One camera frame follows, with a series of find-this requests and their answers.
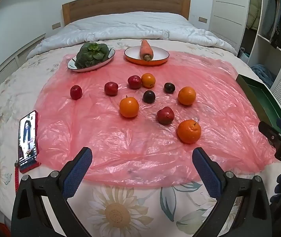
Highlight orange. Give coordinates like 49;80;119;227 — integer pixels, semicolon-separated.
177;119;202;144
178;86;197;106
141;73;156;88
119;96;139;118

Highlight white wardrobe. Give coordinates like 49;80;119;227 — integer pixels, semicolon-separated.
209;0;281;109

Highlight dark purple plum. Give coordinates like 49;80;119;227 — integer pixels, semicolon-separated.
143;90;156;103
164;82;176;94

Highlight white oval plate dark rim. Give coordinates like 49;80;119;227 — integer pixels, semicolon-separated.
67;48;116;73

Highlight orange plate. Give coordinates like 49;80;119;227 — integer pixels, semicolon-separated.
124;46;170;66

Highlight phone in red case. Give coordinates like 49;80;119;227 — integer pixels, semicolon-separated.
18;110;41;174

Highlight bok choy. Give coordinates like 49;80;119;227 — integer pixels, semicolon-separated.
75;42;110;69

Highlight green tray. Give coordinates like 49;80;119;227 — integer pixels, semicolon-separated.
236;74;281;139

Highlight red apple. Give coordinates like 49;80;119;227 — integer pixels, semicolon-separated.
157;107;175;125
104;81;119;96
70;85;83;100
128;75;142;89

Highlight green jacket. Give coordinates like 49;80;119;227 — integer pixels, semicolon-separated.
246;0;261;30

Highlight dark hanging clothes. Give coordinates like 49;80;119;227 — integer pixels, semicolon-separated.
264;0;281;49

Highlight red braided strap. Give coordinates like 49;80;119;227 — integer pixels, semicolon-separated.
15;160;20;193

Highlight white duvet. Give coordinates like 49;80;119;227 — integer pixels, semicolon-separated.
27;11;237;60

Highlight wooden headboard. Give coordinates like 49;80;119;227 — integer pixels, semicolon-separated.
62;0;191;26

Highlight white bag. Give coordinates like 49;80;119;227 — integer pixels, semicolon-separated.
239;47;250;63

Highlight pink plastic sheet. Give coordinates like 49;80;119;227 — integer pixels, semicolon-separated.
35;51;281;188

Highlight blue towel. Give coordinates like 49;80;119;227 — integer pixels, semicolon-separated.
251;64;276;87

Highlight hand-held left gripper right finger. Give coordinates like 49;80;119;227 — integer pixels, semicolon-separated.
192;147;273;237

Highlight carrot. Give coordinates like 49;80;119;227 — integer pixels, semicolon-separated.
140;39;154;62

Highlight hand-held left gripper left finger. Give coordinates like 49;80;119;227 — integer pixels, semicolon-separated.
11;147;93;237

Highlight white window ledge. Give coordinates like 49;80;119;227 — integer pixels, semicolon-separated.
0;33;46;99

